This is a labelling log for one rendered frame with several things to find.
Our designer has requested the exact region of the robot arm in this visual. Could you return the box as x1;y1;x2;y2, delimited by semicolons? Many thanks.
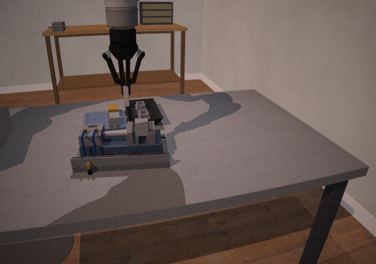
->
104;0;139;30

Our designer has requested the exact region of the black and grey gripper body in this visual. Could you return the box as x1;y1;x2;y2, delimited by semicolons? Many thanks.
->
109;28;138;60

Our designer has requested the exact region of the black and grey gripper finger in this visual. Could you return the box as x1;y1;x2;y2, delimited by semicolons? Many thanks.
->
102;49;127;106
126;48;145;106

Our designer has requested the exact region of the orange-yellow block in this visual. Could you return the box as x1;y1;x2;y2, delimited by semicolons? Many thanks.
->
108;104;119;112

